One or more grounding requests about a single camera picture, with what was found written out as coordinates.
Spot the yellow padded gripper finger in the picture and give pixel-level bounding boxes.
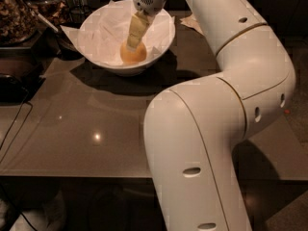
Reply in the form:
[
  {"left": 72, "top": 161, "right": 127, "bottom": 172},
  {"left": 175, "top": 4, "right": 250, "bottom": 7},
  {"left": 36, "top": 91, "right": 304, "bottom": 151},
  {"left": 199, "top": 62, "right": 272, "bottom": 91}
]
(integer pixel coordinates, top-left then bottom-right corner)
[{"left": 126, "top": 12, "right": 151, "bottom": 51}]

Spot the orange fruit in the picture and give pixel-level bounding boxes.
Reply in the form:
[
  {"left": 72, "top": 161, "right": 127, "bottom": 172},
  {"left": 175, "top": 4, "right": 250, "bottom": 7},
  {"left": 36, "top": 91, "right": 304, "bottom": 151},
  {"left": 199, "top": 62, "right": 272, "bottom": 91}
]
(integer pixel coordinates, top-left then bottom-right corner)
[{"left": 120, "top": 41, "right": 147, "bottom": 64}]

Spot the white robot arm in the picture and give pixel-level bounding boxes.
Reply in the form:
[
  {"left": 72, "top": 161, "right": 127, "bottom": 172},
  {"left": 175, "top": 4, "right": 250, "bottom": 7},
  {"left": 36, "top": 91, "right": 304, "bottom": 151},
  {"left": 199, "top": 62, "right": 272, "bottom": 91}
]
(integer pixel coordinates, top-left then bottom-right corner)
[{"left": 133, "top": 0, "right": 295, "bottom": 231}]

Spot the white bowl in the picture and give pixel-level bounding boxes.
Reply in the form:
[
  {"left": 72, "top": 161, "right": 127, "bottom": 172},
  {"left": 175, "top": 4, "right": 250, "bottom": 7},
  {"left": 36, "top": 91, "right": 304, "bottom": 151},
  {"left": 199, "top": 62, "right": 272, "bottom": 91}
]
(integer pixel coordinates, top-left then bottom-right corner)
[{"left": 77, "top": 0, "right": 176, "bottom": 78}]

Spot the dark small bowl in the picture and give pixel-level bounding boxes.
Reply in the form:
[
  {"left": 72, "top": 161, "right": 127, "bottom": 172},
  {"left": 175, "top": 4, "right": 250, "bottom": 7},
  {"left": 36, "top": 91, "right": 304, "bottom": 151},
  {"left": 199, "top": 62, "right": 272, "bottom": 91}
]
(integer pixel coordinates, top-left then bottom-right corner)
[{"left": 57, "top": 29, "right": 83, "bottom": 61}]

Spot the white paper liner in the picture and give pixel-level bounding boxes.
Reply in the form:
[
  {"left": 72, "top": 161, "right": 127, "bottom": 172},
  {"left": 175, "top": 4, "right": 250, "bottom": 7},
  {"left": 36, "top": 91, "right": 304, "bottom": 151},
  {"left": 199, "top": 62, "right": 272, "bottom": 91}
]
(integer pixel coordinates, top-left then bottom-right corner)
[{"left": 60, "top": 0, "right": 176, "bottom": 67}]

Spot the folded beige napkin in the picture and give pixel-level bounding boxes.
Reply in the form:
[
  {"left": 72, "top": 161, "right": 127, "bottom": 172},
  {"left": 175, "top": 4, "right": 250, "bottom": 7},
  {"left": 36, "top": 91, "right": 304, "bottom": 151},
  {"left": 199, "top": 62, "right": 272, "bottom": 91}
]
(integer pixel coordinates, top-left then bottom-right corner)
[{"left": 180, "top": 14, "right": 203, "bottom": 35}]

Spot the glass jar of snacks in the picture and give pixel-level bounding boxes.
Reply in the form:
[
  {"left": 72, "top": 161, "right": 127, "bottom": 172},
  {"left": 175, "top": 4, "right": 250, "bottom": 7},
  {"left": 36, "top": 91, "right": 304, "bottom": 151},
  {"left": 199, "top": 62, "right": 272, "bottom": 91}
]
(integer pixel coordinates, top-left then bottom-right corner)
[{"left": 0, "top": 0, "right": 37, "bottom": 46}]

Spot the dark box appliance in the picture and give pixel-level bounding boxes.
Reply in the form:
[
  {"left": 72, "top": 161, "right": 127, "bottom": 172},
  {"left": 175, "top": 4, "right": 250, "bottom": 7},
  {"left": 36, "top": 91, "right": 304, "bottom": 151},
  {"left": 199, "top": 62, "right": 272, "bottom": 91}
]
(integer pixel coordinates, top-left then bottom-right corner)
[{"left": 0, "top": 48, "right": 44, "bottom": 104}]

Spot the white object under table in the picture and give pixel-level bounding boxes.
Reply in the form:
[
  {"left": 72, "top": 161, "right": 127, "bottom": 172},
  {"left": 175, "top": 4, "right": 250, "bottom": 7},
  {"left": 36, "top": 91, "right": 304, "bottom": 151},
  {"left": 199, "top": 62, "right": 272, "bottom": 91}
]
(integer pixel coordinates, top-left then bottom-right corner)
[{"left": 0, "top": 191, "right": 66, "bottom": 231}]

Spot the white utensil handle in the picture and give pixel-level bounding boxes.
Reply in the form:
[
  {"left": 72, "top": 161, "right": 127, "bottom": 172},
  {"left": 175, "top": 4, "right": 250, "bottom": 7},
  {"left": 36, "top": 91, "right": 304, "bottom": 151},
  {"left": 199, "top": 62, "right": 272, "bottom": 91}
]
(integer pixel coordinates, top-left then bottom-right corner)
[{"left": 30, "top": 9, "right": 60, "bottom": 34}]

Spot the black cable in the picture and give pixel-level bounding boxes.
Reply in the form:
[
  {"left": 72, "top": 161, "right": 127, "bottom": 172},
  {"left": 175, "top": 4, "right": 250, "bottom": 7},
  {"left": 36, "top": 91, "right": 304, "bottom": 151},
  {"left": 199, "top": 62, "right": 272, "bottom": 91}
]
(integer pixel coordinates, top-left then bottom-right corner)
[{"left": 0, "top": 87, "right": 34, "bottom": 166}]

